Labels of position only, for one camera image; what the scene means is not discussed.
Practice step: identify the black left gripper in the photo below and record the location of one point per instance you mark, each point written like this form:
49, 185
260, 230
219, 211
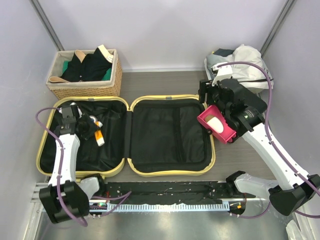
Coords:
85, 117

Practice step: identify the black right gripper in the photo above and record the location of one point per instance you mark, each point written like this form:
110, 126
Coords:
202, 91

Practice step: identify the orange and white tube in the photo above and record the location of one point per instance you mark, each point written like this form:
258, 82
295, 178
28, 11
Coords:
98, 135

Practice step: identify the grey garment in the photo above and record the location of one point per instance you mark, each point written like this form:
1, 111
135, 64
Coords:
241, 53

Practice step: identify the black and pink drawer box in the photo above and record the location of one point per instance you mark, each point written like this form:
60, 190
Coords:
235, 125

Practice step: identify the yellow hard-shell suitcase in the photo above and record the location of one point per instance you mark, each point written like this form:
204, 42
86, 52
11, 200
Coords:
155, 135

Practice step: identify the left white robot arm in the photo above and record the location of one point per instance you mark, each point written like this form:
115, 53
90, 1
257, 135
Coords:
64, 199

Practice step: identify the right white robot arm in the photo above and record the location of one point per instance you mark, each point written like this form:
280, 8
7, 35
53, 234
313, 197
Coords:
293, 186

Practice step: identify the woven wicker basket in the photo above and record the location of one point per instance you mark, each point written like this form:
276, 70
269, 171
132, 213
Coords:
85, 89

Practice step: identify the green cloth in basket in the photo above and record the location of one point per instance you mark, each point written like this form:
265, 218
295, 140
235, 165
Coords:
106, 77

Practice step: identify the beige shoe insole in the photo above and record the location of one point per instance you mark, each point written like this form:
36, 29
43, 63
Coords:
55, 79

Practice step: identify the white plastic mesh basket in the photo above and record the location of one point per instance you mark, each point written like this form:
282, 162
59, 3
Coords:
253, 75

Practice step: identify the black clothing in basket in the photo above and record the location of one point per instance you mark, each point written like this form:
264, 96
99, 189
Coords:
83, 67

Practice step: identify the beige item with white tag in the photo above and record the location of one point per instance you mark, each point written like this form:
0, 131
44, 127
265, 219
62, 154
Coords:
106, 54

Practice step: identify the crumpled white plastic bag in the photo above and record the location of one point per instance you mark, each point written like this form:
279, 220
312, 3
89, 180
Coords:
293, 232

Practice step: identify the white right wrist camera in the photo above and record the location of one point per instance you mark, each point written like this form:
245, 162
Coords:
221, 73

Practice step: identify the white slotted cable duct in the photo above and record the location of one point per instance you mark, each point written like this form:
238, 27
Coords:
216, 207

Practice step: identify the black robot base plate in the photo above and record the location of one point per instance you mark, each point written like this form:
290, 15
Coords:
171, 192

